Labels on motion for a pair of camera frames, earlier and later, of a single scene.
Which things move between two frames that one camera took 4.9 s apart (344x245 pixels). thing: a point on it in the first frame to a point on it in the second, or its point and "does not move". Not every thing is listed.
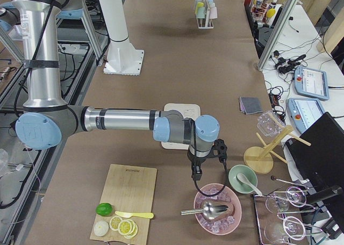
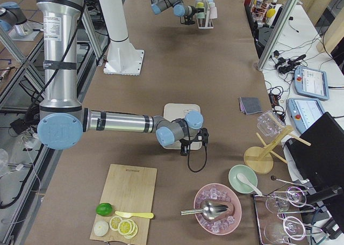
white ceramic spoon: [242, 178] does not move
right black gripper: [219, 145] to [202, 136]
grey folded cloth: [250, 105] does not move
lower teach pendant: [302, 112] does not move
